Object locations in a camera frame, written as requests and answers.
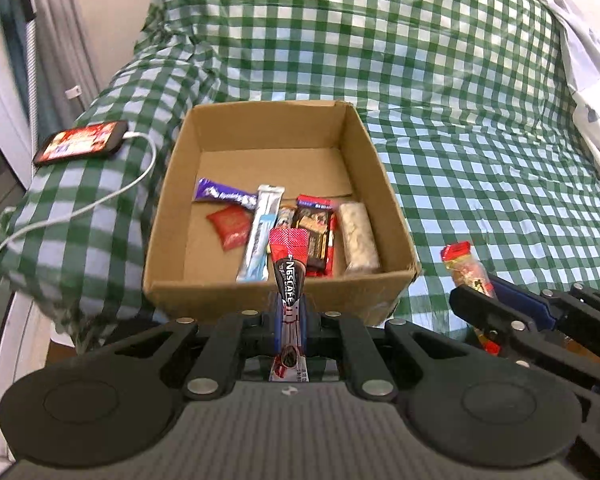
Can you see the white curtain clip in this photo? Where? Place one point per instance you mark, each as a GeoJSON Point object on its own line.
{"type": "Point", "coordinates": [73, 93]}

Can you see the purple snack packet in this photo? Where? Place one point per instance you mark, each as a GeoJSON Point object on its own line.
{"type": "Point", "coordinates": [220, 192]}

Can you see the cardboard box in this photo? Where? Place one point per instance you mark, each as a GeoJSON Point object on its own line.
{"type": "Point", "coordinates": [260, 160]}

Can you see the black smartphone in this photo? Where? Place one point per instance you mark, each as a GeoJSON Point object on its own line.
{"type": "Point", "coordinates": [80, 141]}

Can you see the small red square packet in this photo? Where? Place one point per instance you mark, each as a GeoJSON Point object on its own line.
{"type": "Point", "coordinates": [230, 225]}

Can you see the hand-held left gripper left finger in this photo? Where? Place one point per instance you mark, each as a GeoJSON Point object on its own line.
{"type": "Point", "coordinates": [279, 330]}

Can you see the nougat bar clear wrapper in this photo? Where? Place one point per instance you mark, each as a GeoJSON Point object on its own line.
{"type": "Point", "coordinates": [357, 240]}

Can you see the red yellow clear packet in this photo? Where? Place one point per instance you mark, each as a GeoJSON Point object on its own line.
{"type": "Point", "coordinates": [465, 265]}

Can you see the green checkered blanket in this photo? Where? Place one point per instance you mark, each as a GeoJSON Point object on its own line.
{"type": "Point", "coordinates": [380, 60]}

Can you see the white blue stick packet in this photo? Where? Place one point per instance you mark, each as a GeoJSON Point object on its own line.
{"type": "Point", "coordinates": [260, 230]}

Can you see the dark brown snack packet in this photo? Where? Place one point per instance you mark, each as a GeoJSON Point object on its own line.
{"type": "Point", "coordinates": [317, 250]}

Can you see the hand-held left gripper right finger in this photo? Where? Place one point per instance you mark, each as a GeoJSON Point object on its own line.
{"type": "Point", "coordinates": [304, 330]}

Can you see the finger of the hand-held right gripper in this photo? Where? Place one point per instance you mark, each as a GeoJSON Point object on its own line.
{"type": "Point", "coordinates": [525, 302]}
{"type": "Point", "coordinates": [485, 312]}

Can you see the grey curtain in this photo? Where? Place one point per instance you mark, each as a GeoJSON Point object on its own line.
{"type": "Point", "coordinates": [60, 35]}

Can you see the white pillow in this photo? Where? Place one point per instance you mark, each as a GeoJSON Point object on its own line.
{"type": "Point", "coordinates": [590, 60]}

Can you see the red black coffee stick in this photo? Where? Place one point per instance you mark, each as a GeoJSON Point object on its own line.
{"type": "Point", "coordinates": [289, 270]}

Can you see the large red snack packet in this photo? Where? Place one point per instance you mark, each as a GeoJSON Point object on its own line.
{"type": "Point", "coordinates": [312, 201]}

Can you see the white cabinet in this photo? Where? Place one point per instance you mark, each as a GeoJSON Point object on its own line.
{"type": "Point", "coordinates": [0, 85]}

